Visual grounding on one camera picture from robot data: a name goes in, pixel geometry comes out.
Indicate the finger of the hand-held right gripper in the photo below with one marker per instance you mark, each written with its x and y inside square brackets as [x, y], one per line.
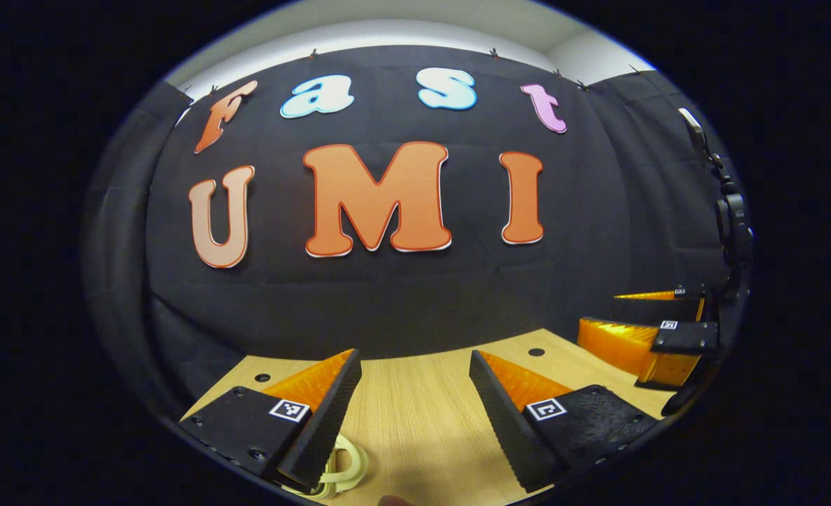
[619, 344]
[654, 309]

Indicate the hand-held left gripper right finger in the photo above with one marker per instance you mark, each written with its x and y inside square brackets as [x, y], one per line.
[505, 425]

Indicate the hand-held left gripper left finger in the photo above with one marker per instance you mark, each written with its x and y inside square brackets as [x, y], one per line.
[331, 418]

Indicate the pale yellow suitcase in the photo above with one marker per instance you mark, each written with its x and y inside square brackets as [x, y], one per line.
[327, 486]

